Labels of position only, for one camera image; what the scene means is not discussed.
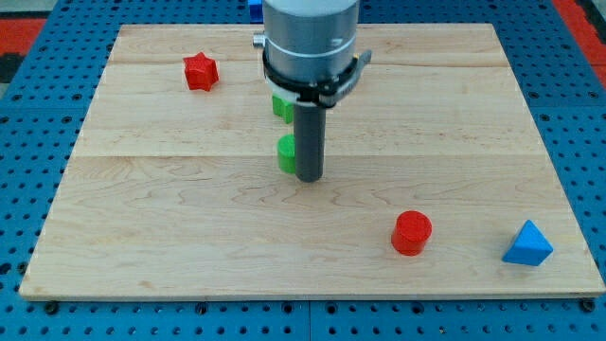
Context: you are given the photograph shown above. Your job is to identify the black clamp ring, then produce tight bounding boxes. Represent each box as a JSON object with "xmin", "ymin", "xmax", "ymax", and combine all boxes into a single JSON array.
[{"xmin": 261, "ymin": 48, "xmax": 373, "ymax": 110}]

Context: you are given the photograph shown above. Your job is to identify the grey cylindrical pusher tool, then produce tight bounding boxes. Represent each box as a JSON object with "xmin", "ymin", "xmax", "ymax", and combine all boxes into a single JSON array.
[{"xmin": 294, "ymin": 105, "xmax": 326, "ymax": 183}]

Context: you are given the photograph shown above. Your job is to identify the wooden board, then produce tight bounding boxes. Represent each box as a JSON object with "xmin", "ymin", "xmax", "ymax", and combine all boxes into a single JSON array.
[{"xmin": 20, "ymin": 24, "xmax": 605, "ymax": 301}]

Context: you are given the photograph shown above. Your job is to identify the blue block behind arm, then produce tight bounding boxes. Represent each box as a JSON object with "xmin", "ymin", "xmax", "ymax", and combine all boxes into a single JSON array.
[{"xmin": 247, "ymin": 0, "xmax": 263, "ymax": 24}]

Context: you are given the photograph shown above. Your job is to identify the red cylinder block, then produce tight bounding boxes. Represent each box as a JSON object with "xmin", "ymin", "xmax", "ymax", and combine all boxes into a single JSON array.
[{"xmin": 391, "ymin": 210, "xmax": 433, "ymax": 257}]

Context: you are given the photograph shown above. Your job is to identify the red star block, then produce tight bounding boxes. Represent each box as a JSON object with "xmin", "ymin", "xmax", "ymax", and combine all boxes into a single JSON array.
[{"xmin": 183, "ymin": 52, "xmax": 220, "ymax": 92}]

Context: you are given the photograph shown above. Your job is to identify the blue triangle block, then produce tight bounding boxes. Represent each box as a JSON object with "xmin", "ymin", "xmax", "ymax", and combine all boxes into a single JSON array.
[{"xmin": 502, "ymin": 220, "xmax": 554, "ymax": 266}]

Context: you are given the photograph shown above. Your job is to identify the green cylinder block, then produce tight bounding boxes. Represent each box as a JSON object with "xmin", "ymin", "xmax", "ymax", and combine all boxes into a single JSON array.
[{"xmin": 276, "ymin": 134, "xmax": 295, "ymax": 174}]

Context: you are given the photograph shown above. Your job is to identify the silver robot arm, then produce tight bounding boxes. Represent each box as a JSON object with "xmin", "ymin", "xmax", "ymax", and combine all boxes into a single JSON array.
[{"xmin": 262, "ymin": 0, "xmax": 359, "ymax": 83}]

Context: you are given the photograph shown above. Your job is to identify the green star block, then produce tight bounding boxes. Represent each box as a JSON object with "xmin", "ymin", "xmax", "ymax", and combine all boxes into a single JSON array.
[{"xmin": 272, "ymin": 94, "xmax": 294, "ymax": 124}]

